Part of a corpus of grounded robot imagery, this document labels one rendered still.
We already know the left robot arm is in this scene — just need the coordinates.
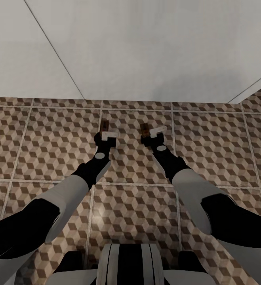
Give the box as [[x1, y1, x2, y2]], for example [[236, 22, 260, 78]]
[[0, 131, 120, 285]]

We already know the mousetrap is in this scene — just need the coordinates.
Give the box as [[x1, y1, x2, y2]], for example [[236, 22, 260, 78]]
[[140, 123, 151, 138], [99, 120, 109, 137]]

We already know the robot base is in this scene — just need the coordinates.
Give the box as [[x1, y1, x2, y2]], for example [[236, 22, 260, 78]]
[[45, 251, 216, 285]]

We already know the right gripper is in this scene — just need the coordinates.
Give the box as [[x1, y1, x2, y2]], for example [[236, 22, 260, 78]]
[[141, 133, 165, 148]]

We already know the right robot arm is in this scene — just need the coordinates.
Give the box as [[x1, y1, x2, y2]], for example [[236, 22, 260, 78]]
[[141, 126, 261, 285]]

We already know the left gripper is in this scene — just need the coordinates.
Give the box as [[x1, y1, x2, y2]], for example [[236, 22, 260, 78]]
[[94, 132, 116, 149]]

